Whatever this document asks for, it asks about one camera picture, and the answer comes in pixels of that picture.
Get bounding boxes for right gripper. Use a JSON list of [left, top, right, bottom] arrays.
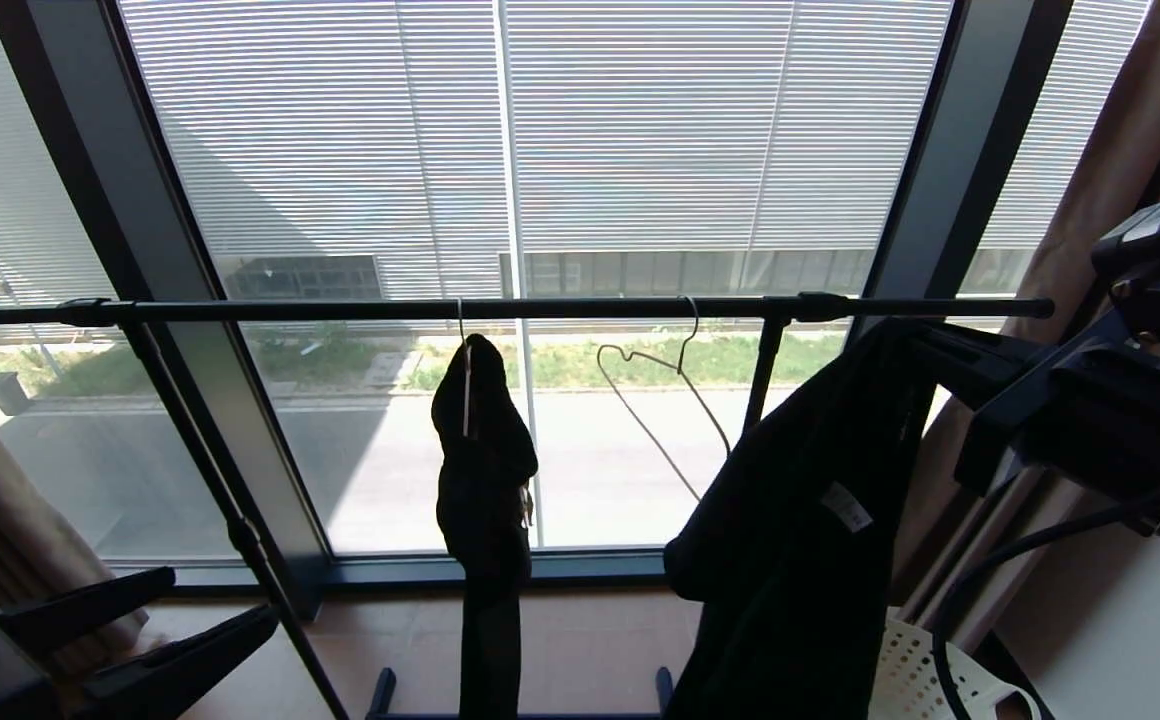
[[955, 310, 1160, 501]]

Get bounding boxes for black garment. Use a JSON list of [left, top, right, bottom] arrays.
[[430, 333, 541, 720], [663, 320, 941, 720]]

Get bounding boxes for pink clothes hanger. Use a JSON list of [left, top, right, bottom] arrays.
[[596, 295, 733, 501], [454, 298, 474, 441]]

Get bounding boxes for white laundry basket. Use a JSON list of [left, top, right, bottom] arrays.
[[870, 615, 1041, 720]]

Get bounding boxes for black clothes rack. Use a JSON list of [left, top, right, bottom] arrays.
[[0, 292, 1056, 720]]

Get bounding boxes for brown curtain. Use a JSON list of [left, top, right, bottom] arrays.
[[0, 370, 151, 671], [890, 0, 1160, 651]]

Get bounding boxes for window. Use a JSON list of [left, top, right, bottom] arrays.
[[0, 0, 1156, 591]]

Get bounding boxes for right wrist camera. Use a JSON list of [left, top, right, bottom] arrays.
[[1090, 185, 1160, 341]]

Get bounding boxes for black cable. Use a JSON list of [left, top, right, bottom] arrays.
[[930, 450, 1160, 720]]

